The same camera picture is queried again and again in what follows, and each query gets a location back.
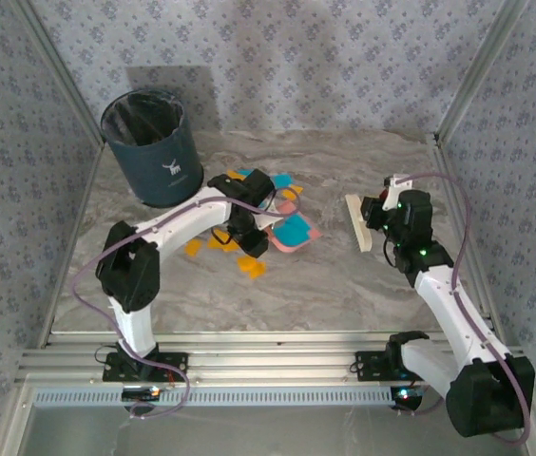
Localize beige hand brush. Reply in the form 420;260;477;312
344;188;391;254

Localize pink plastic dustpan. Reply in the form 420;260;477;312
262;199;322;254

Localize dark blue trash bin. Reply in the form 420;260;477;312
100;86;205;209

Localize small controller circuit board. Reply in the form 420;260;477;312
122;387;163;404
390;387;425;410

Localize grey metal panel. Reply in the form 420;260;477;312
25;406;528;456

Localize white wrist mount with cable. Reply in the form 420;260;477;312
254;199;284;230

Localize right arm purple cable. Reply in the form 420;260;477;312
393;171;533;446

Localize aluminium table side rail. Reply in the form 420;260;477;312
37;140;107;348
431;135;509;346

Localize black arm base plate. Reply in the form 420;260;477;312
354;351;443;381
103;352;189;383

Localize aluminium mounting rail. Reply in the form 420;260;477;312
15;331;534;387

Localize aluminium frame post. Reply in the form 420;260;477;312
13;0;105;148
433;0;533;142

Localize grey slotted cable duct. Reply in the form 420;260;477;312
32;387;395;409

